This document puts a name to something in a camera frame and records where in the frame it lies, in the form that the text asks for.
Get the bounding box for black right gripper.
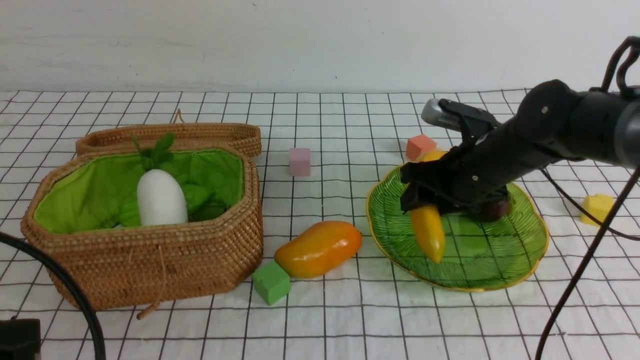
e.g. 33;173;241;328
400;120;556;214

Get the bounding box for dark purple toy mangosteen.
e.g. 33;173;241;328
466;197;511;223

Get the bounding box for yellow toy banana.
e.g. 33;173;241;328
409;150;447;265

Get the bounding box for orange yellow toy mango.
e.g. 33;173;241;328
274;220;362;280

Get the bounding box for white toy radish green leaves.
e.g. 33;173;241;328
130;132;188;226

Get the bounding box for orange toy carrot green leaves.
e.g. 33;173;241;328
118;184;228;228

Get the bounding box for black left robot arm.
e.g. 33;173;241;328
0;317;42;360

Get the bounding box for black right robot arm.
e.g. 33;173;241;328
400;80;639;215

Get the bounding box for orange foam cube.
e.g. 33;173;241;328
405;134;438;161

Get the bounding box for green glass leaf plate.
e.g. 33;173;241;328
366;167;550;292

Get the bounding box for yellow foam cube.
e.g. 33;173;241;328
580;193;615;226

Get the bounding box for pink foam cube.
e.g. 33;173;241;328
289;147;312;177

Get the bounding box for green foam cube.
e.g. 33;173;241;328
252;260;291;306

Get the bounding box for woven rattan basket lid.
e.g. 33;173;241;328
75;111;263;157

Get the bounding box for woven rattan basket green lining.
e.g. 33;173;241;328
21;145;264;321

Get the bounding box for right wrist camera black silver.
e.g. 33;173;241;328
420;98;501;144

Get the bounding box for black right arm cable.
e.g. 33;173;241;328
534;36;640;360

